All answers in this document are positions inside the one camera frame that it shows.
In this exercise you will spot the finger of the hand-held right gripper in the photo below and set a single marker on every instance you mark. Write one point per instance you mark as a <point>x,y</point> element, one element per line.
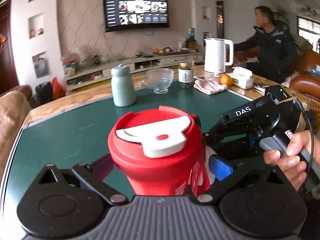
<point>237,151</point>
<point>225,136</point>

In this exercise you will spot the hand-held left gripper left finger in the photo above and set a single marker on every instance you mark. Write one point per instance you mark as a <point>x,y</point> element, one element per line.
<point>104,167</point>

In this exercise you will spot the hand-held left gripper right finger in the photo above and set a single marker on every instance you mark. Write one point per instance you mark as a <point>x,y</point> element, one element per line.
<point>221,168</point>

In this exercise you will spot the white wipe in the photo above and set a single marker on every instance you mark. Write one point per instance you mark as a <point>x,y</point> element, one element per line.
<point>209,152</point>

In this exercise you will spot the red cup with white lid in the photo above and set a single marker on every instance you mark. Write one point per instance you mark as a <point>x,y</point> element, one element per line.
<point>155,152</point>

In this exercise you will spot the person's right hand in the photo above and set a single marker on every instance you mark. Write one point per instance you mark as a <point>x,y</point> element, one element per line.
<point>290,160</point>

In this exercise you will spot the white tissue pack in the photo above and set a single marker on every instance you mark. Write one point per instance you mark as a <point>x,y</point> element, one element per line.
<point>241,78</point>

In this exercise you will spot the pink cloth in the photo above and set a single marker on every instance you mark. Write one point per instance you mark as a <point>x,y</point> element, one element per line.
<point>208,86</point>

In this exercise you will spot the brown leather sofa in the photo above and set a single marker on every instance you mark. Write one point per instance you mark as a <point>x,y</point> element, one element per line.
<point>306,77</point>

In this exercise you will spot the orange fruit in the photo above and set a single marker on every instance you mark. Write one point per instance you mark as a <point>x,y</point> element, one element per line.
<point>225,79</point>

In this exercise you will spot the glass jar with dark contents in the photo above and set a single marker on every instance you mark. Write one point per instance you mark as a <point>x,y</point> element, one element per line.
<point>185,76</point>

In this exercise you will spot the pale green bottle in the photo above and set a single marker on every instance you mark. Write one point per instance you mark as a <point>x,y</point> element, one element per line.
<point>123,87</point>

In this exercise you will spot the white electric kettle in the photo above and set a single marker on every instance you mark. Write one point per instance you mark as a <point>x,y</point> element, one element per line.
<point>215,55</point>

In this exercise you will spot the clear glass bowl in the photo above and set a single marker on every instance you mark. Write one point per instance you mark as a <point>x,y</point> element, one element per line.
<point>160,80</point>

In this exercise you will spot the red plastic bag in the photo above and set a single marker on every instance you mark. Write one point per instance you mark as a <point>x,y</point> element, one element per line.
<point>58,88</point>

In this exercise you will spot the window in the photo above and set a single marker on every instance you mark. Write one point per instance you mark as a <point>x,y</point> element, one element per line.
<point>308,35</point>

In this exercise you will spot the black bag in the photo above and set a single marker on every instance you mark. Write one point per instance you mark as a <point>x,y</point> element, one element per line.
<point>43,92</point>

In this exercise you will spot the brown fabric sofa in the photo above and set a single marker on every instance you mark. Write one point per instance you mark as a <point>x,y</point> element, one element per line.
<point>12,120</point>

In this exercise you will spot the fruit tray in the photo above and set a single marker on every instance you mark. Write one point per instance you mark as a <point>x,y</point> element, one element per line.
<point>166,51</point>

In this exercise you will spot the white television cabinet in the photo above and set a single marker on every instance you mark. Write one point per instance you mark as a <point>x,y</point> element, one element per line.
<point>150,62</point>

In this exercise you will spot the dark wooden door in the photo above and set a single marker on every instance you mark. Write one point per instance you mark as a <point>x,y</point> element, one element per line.
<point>7,47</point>

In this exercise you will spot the wall-mounted television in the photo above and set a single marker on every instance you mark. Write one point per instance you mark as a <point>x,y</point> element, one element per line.
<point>136,10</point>

